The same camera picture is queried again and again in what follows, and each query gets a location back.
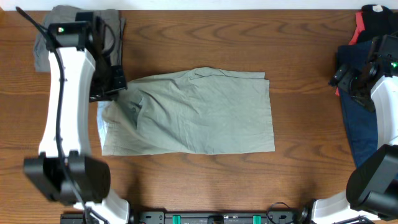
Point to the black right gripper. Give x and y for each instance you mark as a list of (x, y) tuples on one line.
[(343, 79)]

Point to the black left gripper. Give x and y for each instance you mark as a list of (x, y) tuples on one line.
[(120, 84)]

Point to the khaki green shorts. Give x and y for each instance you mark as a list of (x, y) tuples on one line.
[(199, 111)]

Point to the red garment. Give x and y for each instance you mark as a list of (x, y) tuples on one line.
[(359, 28)]

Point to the folded grey shorts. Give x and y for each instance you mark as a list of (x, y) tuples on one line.
[(99, 33)]

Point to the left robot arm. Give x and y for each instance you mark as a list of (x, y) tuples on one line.
[(64, 170)]

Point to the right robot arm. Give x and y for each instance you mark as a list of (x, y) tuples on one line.
[(371, 192)]

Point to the navy blue garment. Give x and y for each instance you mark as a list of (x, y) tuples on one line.
[(360, 124)]

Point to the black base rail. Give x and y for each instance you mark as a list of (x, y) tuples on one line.
[(283, 217)]

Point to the black garment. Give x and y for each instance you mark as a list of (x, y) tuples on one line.
[(378, 20)]

